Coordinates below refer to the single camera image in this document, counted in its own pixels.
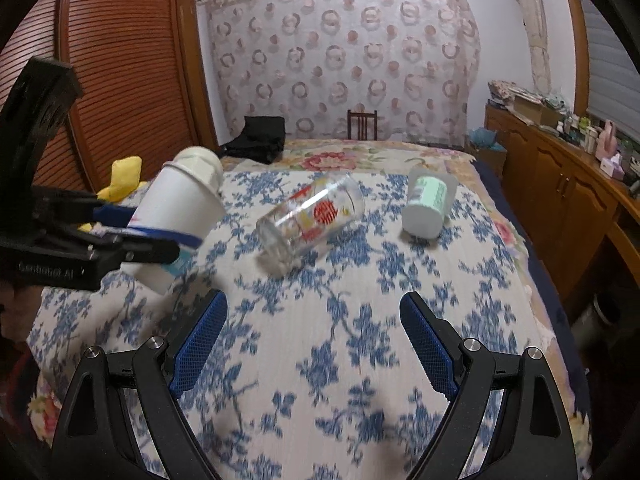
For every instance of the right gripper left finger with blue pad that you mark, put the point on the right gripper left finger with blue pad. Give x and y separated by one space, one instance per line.
94 438

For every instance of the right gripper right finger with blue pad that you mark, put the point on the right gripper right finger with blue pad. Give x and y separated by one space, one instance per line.
531 439

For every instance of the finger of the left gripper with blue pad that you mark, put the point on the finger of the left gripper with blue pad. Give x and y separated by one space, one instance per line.
108 215
128 248

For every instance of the white paper cup blue stripe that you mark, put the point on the white paper cup blue stripe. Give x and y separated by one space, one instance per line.
179 207

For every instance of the white plastic cup green label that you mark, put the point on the white plastic cup green label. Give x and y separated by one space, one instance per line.
429 201

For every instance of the yellow plush toy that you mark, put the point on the yellow plush toy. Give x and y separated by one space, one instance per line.
125 180

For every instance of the white thermos bottle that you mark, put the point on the white thermos bottle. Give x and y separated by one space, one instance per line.
203 164

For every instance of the blue floral white bedspread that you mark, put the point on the blue floral white bedspread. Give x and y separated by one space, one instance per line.
312 376

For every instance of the clear glass with red print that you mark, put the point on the clear glass with red print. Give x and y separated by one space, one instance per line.
306 219

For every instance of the black bag on bed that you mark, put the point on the black bag on bed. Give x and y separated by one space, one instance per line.
261 140

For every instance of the brown louvered wardrobe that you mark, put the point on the brown louvered wardrobe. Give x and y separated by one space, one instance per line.
139 63

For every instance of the pink floral bed quilt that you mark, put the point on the pink floral bed quilt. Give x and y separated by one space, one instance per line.
394 157

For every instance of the brown wooden sideboard cabinet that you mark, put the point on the brown wooden sideboard cabinet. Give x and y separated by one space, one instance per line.
570 210

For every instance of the teal cloth by cabinet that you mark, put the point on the teal cloth by cabinet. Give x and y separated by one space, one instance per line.
484 139

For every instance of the dark wooden chair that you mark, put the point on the dark wooden chair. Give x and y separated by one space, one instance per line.
361 124

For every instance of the tissue box on cabinet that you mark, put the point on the tissue box on cabinet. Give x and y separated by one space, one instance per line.
612 168

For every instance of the cardboard box on cabinet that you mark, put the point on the cardboard box on cabinet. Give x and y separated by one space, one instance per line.
536 112

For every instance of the pink bottle on cabinet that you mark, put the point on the pink bottle on cabinet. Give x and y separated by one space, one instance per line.
607 142

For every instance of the pink patterned lace curtain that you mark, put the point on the pink patterned lace curtain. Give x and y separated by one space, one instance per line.
316 63

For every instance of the grey window roller blind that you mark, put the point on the grey window roller blind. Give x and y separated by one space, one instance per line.
613 79

